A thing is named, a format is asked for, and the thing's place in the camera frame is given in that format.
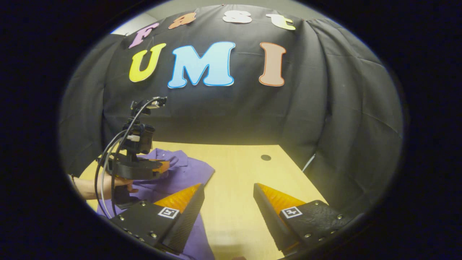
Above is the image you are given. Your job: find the grey cable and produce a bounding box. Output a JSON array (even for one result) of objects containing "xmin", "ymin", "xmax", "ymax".
[{"xmin": 100, "ymin": 134, "xmax": 141, "ymax": 211}]

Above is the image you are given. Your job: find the black cable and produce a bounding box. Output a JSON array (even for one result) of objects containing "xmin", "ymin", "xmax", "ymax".
[{"xmin": 94, "ymin": 97, "xmax": 161, "ymax": 218}]

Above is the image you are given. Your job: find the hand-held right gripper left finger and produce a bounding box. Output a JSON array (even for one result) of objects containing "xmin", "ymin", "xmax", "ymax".
[{"xmin": 108, "ymin": 183, "xmax": 205, "ymax": 255}]

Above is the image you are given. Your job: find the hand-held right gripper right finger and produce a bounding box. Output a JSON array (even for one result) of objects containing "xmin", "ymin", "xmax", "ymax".
[{"xmin": 253, "ymin": 182, "xmax": 354, "ymax": 254}]

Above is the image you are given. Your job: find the purple polo shirt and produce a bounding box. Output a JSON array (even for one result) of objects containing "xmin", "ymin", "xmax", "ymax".
[{"xmin": 97, "ymin": 148, "xmax": 216, "ymax": 260}]

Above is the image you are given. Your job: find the black backdrop cloth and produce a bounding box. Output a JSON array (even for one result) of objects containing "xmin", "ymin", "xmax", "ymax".
[{"xmin": 58, "ymin": 4, "xmax": 403, "ymax": 217}]

